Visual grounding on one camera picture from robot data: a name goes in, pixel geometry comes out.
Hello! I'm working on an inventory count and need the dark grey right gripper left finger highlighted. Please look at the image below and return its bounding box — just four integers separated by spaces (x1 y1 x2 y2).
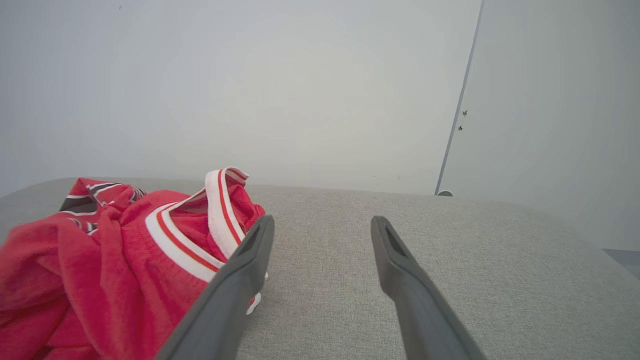
155 215 275 360

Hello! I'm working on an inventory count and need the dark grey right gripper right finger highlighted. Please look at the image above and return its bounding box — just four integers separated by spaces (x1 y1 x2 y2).
371 216 488 360

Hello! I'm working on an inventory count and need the red and white basketball jersey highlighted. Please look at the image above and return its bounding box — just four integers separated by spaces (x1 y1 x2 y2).
0 166 268 360

